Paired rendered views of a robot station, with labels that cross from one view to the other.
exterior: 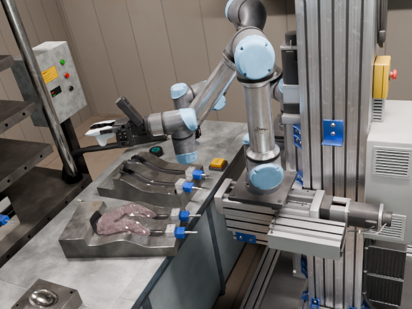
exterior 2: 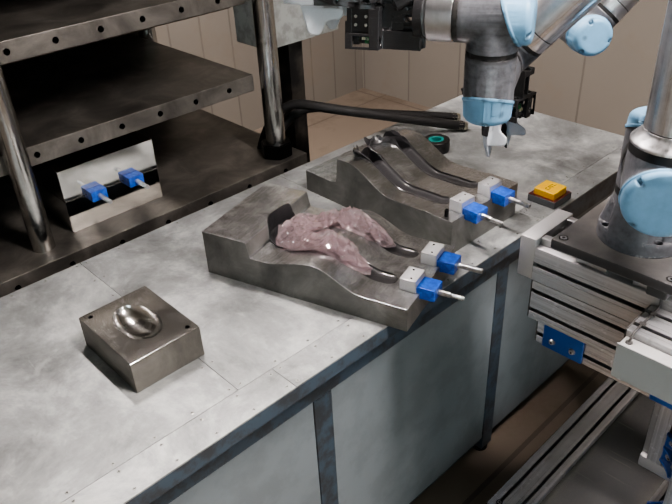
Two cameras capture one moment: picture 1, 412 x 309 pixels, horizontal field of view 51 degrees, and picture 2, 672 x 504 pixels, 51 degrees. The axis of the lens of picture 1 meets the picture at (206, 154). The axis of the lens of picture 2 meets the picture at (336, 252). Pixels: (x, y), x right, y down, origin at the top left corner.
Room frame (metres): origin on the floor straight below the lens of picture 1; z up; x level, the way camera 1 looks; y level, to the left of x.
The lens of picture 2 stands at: (0.26, -0.02, 1.70)
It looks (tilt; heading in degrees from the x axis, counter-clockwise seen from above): 32 degrees down; 18
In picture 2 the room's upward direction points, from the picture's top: 3 degrees counter-clockwise
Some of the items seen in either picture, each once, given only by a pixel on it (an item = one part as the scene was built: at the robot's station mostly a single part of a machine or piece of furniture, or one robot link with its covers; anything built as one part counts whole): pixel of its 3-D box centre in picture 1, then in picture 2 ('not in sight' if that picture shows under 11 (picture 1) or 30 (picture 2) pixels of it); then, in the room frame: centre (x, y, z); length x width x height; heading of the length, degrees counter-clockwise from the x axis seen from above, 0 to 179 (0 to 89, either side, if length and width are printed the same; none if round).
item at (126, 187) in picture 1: (149, 177); (406, 178); (1.89, 0.31, 0.87); 0.50 x 0.26 x 0.14; 60
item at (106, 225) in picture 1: (124, 218); (331, 231); (1.54, 0.41, 0.90); 0.26 x 0.18 x 0.08; 77
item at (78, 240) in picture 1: (125, 227); (329, 249); (1.54, 0.41, 0.85); 0.50 x 0.26 x 0.11; 77
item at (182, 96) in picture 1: (181, 97); not in sight; (1.81, 0.06, 1.31); 0.09 x 0.08 x 0.11; 110
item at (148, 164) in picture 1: (148, 170); (408, 164); (1.87, 0.30, 0.92); 0.35 x 0.16 x 0.09; 60
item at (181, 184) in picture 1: (190, 187); (478, 214); (1.70, 0.10, 0.89); 0.13 x 0.05 x 0.05; 60
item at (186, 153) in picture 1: (184, 144); (490, 81); (1.32, 0.07, 1.33); 0.11 x 0.08 x 0.11; 177
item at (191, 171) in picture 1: (200, 175); (506, 197); (1.79, 0.05, 0.89); 0.13 x 0.05 x 0.05; 60
